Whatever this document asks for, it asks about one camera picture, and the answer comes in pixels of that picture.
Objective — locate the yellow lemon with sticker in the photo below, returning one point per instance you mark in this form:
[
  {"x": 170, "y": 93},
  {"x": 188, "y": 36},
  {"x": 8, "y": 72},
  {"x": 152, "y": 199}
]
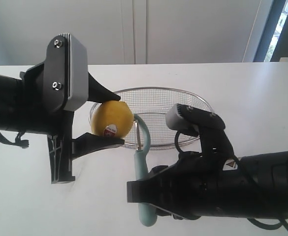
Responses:
[{"x": 112, "y": 119}]

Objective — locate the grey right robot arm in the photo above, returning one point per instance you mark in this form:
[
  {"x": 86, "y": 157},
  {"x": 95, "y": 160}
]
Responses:
[{"x": 256, "y": 187}]

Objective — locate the window with dark frame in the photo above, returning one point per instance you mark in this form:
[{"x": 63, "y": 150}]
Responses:
[{"x": 281, "y": 48}]

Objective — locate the teal handled peeler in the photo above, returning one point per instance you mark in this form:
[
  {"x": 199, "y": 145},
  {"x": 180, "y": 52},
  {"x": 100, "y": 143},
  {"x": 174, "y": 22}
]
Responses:
[{"x": 147, "y": 213}]

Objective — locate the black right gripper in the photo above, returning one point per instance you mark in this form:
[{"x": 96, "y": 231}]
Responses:
[{"x": 182, "y": 192}]

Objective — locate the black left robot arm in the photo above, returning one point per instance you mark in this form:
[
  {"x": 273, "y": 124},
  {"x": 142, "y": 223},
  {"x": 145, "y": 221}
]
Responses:
[{"x": 22, "y": 111}]

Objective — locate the white cabinet doors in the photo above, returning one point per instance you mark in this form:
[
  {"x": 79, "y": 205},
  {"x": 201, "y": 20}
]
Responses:
[{"x": 135, "y": 31}]

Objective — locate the oval metal mesh basket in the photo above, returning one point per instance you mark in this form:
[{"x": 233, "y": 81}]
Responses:
[{"x": 152, "y": 104}]

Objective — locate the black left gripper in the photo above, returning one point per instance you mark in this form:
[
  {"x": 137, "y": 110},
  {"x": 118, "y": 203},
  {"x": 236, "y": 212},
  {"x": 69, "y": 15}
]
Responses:
[{"x": 62, "y": 149}]

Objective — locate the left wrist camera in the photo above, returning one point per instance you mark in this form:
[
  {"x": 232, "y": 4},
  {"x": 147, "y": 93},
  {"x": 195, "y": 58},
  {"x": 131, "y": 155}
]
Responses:
[{"x": 65, "y": 74}]

